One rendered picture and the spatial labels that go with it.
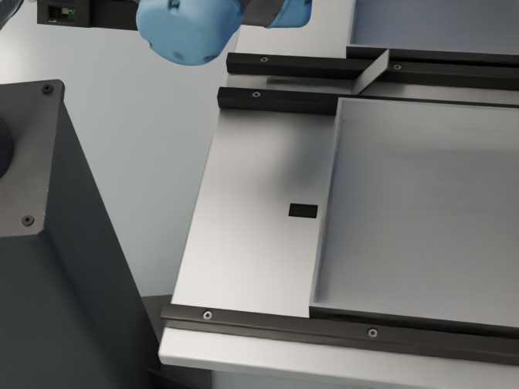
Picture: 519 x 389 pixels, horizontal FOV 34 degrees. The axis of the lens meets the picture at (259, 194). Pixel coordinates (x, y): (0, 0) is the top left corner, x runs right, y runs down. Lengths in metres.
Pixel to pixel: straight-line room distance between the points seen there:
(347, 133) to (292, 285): 0.20
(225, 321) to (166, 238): 1.17
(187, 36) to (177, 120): 1.51
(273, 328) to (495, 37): 0.47
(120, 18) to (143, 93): 1.40
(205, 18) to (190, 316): 0.29
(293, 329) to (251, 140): 0.25
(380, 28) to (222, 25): 0.42
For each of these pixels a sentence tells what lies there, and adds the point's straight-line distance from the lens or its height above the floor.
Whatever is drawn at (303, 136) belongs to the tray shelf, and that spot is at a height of 0.88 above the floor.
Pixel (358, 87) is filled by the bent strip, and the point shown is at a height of 0.90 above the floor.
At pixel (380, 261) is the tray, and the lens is 0.85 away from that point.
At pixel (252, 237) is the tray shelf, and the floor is 0.88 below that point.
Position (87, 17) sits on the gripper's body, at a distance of 0.86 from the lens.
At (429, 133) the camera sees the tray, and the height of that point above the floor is 0.88.
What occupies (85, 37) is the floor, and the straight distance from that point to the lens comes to 2.46.
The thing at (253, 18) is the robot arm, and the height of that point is 1.04.
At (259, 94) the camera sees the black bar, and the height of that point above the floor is 0.90.
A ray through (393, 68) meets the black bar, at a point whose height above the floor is 0.90.
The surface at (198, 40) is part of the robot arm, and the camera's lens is 0.67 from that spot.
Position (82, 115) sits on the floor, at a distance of 2.25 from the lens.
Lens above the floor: 1.60
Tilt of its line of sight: 53 degrees down
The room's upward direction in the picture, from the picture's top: 8 degrees counter-clockwise
